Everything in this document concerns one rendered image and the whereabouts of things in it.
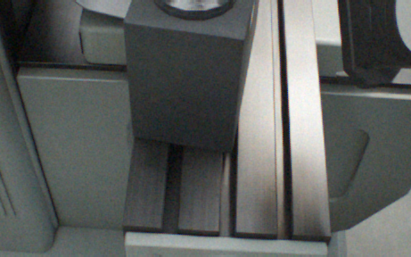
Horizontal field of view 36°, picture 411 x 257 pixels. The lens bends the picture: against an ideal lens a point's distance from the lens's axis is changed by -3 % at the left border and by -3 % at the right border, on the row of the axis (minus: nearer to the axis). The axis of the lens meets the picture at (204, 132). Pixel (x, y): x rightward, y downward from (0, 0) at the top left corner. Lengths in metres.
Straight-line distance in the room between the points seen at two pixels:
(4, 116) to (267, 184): 0.60
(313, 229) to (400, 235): 1.19
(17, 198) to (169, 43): 0.83
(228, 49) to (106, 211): 0.93
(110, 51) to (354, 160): 0.54
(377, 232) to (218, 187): 1.18
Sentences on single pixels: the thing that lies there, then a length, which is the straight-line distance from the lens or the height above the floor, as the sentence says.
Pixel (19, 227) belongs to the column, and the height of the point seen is 0.29.
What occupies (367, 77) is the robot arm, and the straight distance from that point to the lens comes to 0.62.
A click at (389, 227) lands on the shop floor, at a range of 1.89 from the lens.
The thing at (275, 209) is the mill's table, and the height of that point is 0.96.
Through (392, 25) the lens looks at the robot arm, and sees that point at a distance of 0.51.
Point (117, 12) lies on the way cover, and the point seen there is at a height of 0.90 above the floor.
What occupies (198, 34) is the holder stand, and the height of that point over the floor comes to 1.15.
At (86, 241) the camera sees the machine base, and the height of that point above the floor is 0.20.
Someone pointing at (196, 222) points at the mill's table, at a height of 0.96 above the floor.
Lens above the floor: 1.58
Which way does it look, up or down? 53 degrees down
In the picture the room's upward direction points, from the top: 3 degrees clockwise
